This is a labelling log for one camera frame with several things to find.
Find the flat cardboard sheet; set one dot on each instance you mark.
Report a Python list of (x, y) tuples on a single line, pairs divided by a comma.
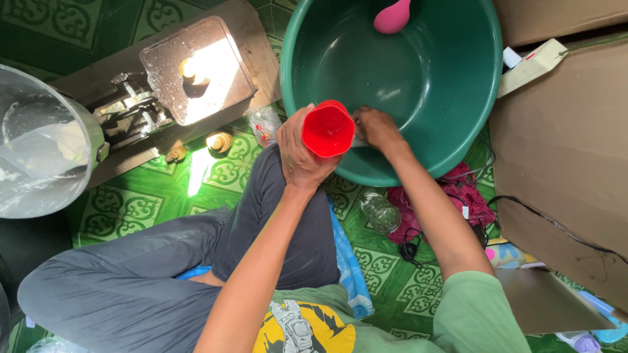
[(549, 299)]

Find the maroon cloth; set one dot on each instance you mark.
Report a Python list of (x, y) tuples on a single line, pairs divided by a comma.
[(466, 196)]

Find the large cardboard box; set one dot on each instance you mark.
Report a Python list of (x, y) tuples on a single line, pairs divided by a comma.
[(564, 162)]

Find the light blue plastic item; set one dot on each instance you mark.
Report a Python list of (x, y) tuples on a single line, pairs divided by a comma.
[(601, 314)]

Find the brass fitting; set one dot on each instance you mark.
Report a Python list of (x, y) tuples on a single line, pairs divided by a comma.
[(219, 141), (175, 155)]

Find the floral patterned cloth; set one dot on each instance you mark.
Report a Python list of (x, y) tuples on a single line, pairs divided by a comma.
[(508, 255)]

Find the large green plastic basin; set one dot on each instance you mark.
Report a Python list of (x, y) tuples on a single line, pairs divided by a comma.
[(422, 59)]

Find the small clear plastic bag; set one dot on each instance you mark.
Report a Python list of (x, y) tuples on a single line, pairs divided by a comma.
[(265, 126)]

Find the red plastic cup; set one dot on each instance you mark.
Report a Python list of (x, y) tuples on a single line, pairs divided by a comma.
[(327, 129)]

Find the white power strip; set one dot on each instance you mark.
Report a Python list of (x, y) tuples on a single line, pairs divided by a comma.
[(532, 66)]

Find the wooden board with metal parts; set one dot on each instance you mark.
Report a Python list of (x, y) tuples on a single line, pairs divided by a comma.
[(162, 98)]

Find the person's left hand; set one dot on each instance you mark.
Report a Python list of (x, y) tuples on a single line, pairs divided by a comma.
[(299, 156)]

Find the person's grey trousers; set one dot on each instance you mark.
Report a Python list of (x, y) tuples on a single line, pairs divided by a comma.
[(147, 274)]

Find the person's right fingers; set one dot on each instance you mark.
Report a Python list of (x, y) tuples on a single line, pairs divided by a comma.
[(360, 125)]

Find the clear glass jar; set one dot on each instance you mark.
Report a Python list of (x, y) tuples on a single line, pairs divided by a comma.
[(380, 212)]

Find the person's right hand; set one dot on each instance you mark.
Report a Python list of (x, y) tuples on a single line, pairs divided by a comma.
[(377, 128)]

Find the square metal tray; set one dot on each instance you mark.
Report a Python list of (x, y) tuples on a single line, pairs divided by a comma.
[(196, 68)]

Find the person's green printed shirt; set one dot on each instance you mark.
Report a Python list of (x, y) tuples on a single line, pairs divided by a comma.
[(392, 323)]

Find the large metal pot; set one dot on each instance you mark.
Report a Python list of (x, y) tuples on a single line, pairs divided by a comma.
[(39, 147)]

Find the pink plastic scoop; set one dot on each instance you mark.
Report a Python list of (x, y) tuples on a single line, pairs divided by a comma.
[(392, 17)]

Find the blue cloth mat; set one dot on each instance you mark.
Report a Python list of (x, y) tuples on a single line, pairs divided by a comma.
[(349, 264)]

